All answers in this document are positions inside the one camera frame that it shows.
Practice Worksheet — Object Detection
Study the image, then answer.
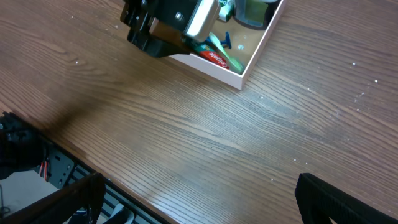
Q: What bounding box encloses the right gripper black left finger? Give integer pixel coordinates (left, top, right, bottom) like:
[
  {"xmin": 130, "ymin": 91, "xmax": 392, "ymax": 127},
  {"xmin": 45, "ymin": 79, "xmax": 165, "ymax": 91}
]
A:
[{"xmin": 1, "ymin": 173, "xmax": 105, "ymax": 224}]

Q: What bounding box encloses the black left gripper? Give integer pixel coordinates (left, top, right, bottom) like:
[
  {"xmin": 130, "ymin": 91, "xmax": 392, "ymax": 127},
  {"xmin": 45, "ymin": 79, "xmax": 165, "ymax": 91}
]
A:
[{"xmin": 120, "ymin": 0, "xmax": 199, "ymax": 58}]

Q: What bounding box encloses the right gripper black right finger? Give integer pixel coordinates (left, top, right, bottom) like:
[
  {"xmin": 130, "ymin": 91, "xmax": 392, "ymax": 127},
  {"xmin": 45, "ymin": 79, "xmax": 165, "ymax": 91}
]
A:
[{"xmin": 295, "ymin": 173, "xmax": 397, "ymax": 224}]

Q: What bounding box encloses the teal toothpaste tube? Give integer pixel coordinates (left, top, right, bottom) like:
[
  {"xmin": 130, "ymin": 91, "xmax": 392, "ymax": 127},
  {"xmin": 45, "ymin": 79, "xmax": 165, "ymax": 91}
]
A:
[{"xmin": 193, "ymin": 44, "xmax": 229, "ymax": 70}]

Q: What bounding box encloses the blue disposable razor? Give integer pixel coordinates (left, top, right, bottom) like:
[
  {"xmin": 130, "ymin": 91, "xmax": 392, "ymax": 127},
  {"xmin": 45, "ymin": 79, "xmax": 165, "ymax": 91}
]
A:
[{"xmin": 205, "ymin": 32, "xmax": 232, "ymax": 49}]

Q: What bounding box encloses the green toothbrush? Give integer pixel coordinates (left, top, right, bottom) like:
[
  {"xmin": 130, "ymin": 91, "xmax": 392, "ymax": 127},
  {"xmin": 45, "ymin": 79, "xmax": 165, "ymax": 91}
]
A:
[{"xmin": 214, "ymin": 41, "xmax": 244, "ymax": 75}]

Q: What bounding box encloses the clear soap pump bottle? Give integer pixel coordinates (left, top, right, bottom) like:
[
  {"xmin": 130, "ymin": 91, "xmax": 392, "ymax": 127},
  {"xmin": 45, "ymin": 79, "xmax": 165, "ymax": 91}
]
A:
[{"xmin": 234, "ymin": 0, "xmax": 280, "ymax": 30}]

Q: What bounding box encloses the green soap bar packet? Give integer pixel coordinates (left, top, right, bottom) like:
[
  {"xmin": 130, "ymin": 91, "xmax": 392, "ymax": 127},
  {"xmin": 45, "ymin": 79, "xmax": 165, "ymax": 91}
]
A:
[{"xmin": 218, "ymin": 0, "xmax": 235, "ymax": 22}]

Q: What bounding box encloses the pink open box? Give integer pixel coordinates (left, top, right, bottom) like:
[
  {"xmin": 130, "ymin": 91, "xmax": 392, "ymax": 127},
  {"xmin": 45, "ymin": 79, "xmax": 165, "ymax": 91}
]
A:
[{"xmin": 171, "ymin": 0, "xmax": 287, "ymax": 90}]

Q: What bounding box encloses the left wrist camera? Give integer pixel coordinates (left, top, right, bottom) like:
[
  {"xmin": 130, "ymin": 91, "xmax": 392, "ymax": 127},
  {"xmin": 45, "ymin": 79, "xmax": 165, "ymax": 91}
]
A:
[{"xmin": 183, "ymin": 0, "xmax": 221, "ymax": 42}]

